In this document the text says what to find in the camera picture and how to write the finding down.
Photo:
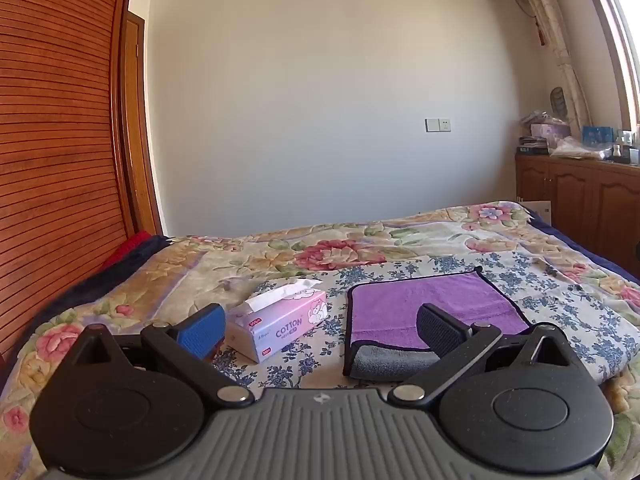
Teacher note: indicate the wooden cabinet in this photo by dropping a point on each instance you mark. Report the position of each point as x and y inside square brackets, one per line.
[575, 195]

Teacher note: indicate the white cloth with blue flowers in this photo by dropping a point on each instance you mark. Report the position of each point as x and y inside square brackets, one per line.
[555, 290]

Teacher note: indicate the floral bed blanket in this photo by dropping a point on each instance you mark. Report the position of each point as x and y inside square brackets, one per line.
[165, 280]

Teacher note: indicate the white wall switch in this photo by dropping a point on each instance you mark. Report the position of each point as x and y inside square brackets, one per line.
[438, 125]

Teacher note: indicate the white cardboard box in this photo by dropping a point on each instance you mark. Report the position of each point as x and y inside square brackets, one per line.
[539, 210]

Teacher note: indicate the wooden door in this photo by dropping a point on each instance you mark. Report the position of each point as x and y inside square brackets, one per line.
[137, 135]

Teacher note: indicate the pink box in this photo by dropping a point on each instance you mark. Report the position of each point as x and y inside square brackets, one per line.
[549, 131]

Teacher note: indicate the stack of books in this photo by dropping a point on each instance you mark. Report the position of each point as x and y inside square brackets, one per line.
[533, 145]

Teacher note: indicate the wooden window frame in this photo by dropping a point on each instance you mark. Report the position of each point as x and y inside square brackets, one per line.
[612, 25]

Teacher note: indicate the dark blue blanket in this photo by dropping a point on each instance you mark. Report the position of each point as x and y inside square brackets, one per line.
[100, 280]

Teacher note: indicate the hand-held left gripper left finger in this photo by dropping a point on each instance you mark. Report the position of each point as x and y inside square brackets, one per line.
[202, 334]

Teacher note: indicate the blue box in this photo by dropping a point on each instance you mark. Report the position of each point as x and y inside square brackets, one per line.
[598, 135]

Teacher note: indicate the purple towel with grey underside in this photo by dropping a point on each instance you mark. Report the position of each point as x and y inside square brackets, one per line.
[400, 305]

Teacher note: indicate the cream patterned curtain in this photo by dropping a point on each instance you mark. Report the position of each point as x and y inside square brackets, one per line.
[560, 40]

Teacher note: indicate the clear plastic bag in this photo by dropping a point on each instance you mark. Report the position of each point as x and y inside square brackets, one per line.
[580, 149]

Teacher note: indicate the wooden slatted wardrobe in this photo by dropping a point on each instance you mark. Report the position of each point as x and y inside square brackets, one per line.
[55, 135]

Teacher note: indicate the pink tissue pack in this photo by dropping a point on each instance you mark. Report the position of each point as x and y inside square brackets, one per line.
[280, 322]

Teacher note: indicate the red cloth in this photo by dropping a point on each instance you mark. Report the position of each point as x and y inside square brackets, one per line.
[131, 246]

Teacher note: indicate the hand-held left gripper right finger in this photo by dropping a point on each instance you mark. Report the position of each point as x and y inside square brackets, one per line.
[439, 331]

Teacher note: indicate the small bottles on cabinet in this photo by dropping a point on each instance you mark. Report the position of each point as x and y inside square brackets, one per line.
[627, 149]

